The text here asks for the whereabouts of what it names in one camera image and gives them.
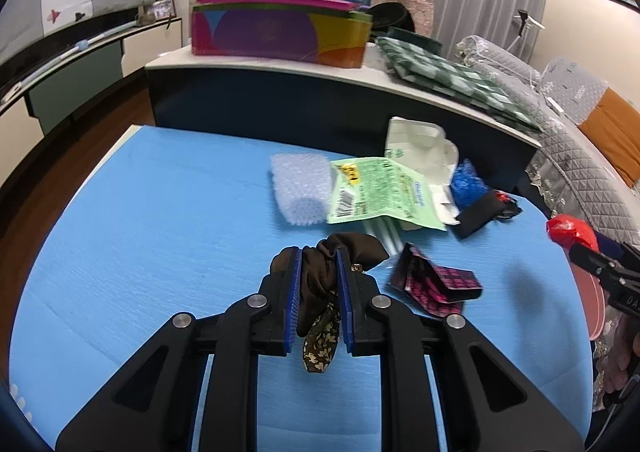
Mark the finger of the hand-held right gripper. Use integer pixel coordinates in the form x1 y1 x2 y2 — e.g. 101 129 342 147
592 229 640 264
569 243 640 290

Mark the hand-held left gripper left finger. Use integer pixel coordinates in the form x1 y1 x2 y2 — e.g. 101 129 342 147
55 246 303 452

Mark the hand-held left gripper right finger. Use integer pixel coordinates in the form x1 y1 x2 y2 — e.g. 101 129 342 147
335 248 586 452

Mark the pink plate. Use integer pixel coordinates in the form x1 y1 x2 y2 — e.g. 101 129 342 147
570 257 609 341

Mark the brown fabric scrunchie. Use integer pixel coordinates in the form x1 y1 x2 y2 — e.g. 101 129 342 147
271 232 391 374

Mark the red wrapper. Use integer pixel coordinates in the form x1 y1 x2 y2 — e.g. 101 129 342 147
546 213 599 253

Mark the bundle of straws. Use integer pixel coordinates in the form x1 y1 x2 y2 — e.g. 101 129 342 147
362 216 406 259

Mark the pink black checkered packet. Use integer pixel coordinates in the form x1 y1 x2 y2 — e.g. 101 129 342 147
389 242 484 318

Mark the grey quilted sofa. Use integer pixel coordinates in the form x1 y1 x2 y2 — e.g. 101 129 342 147
452 34 640 413

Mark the orange cushion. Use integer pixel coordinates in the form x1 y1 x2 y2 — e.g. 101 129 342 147
579 88 640 189

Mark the green printed plastic packet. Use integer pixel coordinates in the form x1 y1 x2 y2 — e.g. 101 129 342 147
326 157 447 233

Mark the bubble wrap piece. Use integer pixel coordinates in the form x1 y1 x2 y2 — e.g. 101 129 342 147
270 152 335 228

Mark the crumpled blue plastic shoe cover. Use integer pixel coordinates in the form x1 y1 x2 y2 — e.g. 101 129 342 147
450 159 491 210

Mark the blue foam mat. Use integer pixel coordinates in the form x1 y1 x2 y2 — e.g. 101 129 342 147
10 124 596 452

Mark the white pulp food container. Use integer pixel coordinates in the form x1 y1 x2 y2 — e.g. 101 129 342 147
384 117 461 228

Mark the dark blue coffee table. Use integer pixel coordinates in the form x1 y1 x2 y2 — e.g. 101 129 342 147
145 42 544 196

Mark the green checked cloth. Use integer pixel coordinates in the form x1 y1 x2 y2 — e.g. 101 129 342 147
375 36 546 134

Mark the white floor stand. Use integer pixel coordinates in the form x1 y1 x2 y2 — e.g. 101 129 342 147
512 9 546 59

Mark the colourful cardboard box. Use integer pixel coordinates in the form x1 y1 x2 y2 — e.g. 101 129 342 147
190 0 374 70

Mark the dark green tray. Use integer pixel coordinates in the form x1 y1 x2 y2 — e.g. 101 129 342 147
387 26 444 56

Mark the black bowl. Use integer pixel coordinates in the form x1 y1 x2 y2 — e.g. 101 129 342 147
369 2 417 39

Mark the pink patterned gift bag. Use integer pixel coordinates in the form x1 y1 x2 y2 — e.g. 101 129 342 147
371 0 435 39

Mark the dark green low cabinet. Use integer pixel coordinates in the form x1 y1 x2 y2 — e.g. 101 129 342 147
0 17 183 139

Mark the white rod with blue ball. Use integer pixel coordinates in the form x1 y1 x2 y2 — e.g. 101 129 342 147
0 22 137 99

